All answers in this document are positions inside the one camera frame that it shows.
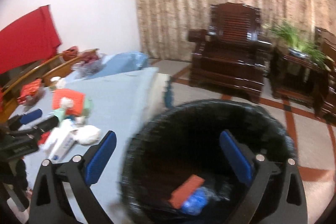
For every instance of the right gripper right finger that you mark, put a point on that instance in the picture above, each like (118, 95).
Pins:
(275, 192)

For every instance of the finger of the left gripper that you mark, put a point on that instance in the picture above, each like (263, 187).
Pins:
(18, 121)
(40, 128)

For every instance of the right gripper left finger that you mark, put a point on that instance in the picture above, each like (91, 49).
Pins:
(49, 203)

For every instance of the green wrapper with white wad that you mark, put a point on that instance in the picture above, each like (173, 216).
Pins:
(80, 120)

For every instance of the orange foam net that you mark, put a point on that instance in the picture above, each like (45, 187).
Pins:
(69, 100)

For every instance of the white paper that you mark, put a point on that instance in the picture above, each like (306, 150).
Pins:
(87, 135)

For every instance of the black lined trash bin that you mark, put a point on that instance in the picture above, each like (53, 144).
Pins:
(185, 141)

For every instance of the white blue box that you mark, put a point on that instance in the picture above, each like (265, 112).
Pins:
(60, 141)

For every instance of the light blue table cloth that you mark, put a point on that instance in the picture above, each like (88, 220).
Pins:
(122, 103)

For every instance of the red snack packet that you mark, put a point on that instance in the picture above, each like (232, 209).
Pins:
(29, 90)

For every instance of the small white jar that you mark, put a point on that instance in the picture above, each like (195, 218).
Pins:
(54, 82)

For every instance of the wooden chair back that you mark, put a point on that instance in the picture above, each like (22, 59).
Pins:
(43, 70)

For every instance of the red fruit bag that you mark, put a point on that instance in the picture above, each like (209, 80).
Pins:
(89, 64)

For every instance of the blue wrapper in bin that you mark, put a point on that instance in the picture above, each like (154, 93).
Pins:
(198, 200)

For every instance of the red cloth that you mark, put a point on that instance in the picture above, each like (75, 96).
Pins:
(30, 38)

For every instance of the blue plastic bag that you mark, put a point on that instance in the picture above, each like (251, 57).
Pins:
(121, 63)

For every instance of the orange card in bin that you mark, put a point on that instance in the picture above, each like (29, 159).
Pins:
(182, 193)

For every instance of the dark wooden side table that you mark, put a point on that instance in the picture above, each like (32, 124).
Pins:
(294, 77)

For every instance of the dark wooden armchair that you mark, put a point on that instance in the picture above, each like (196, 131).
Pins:
(324, 102)
(232, 52)

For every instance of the green potted plant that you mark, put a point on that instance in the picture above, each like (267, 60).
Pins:
(292, 40)

